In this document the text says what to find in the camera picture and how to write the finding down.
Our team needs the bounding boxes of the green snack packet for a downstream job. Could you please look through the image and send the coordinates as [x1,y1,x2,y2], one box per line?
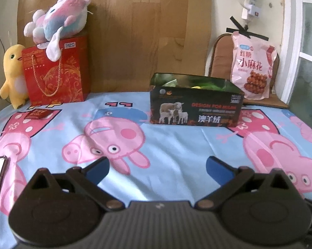
[188,78,226,90]

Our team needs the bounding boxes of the cartoon pig bedsheet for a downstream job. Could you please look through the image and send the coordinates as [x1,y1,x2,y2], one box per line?
[0,92,312,248]

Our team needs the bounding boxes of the small red packet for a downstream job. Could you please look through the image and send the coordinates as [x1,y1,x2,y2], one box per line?
[25,109,52,120]

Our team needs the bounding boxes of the black cardboard box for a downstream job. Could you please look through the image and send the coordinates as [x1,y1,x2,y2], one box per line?
[150,73,244,127]

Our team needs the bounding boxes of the red gift bag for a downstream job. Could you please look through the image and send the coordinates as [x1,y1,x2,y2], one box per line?
[22,36,90,106]

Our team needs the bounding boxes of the yellow plush duck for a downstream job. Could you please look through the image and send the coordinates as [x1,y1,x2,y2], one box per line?
[0,44,28,109]

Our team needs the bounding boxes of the pink twisted snack bag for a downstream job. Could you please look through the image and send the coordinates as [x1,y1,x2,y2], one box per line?
[231,32,277,100]

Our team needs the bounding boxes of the wooden headboard panel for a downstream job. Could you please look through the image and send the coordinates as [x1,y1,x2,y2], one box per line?
[17,0,212,92]

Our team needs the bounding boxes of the pink blue plush unicorn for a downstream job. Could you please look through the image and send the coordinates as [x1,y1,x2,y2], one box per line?
[23,0,91,62]

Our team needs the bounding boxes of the white window frame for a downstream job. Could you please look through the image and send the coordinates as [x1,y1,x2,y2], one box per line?
[276,0,312,105]

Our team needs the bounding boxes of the white wall charger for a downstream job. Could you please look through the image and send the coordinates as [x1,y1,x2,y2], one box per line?
[241,5,261,21]

